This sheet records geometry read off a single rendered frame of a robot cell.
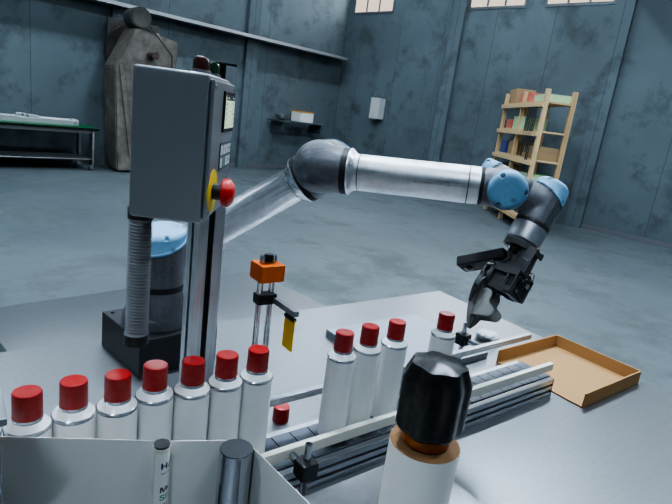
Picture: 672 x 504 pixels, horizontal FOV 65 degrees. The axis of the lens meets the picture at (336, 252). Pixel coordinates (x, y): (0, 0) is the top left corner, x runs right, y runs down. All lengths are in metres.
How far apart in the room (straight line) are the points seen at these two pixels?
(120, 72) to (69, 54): 1.15
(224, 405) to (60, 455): 0.24
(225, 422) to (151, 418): 0.11
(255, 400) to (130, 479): 0.23
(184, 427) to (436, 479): 0.36
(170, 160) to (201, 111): 0.07
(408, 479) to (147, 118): 0.54
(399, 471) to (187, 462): 0.25
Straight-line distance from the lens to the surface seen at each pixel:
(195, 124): 0.70
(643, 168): 10.53
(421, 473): 0.69
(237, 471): 0.65
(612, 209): 10.66
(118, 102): 9.89
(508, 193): 1.05
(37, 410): 0.75
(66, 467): 0.71
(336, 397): 0.96
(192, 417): 0.81
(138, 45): 10.00
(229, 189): 0.72
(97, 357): 1.38
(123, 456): 0.69
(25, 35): 10.50
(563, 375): 1.63
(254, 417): 0.87
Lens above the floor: 1.45
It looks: 14 degrees down
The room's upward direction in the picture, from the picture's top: 8 degrees clockwise
